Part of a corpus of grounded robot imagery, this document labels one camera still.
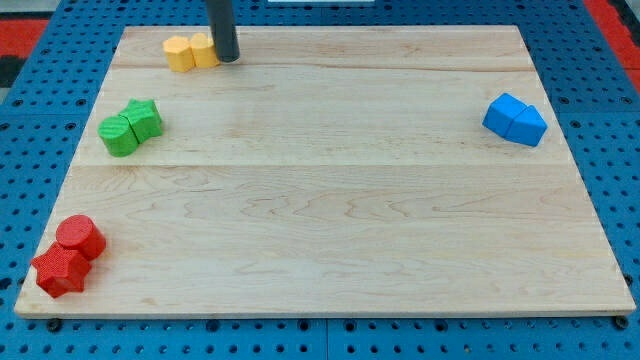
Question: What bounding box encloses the green cylinder block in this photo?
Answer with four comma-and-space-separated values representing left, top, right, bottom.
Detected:
97, 116, 139, 157

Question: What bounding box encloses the yellow heart block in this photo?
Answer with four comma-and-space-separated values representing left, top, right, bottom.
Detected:
190, 33, 220, 68

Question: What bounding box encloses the red cylinder block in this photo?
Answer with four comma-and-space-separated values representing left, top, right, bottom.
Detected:
55, 214, 106, 260

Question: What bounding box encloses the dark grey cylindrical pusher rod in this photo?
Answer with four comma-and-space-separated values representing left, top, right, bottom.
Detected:
205, 0, 240, 63

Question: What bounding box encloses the red star block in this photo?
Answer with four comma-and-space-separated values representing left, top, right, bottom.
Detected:
31, 242, 92, 298

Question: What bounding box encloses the yellow hexagon block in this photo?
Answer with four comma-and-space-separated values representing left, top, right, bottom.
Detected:
162, 36, 195, 72

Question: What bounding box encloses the green star block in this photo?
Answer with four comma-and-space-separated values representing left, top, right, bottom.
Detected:
119, 99, 163, 143

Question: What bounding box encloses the blue cube block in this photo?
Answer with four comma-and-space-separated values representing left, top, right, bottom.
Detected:
482, 93, 527, 137

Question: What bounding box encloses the light wooden board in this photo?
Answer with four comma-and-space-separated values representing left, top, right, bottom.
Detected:
15, 25, 636, 319

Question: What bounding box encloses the blue pentagon block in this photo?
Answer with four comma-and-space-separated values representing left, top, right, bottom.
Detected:
504, 105, 548, 147

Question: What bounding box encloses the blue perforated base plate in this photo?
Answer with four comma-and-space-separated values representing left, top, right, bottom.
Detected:
1, 1, 639, 359

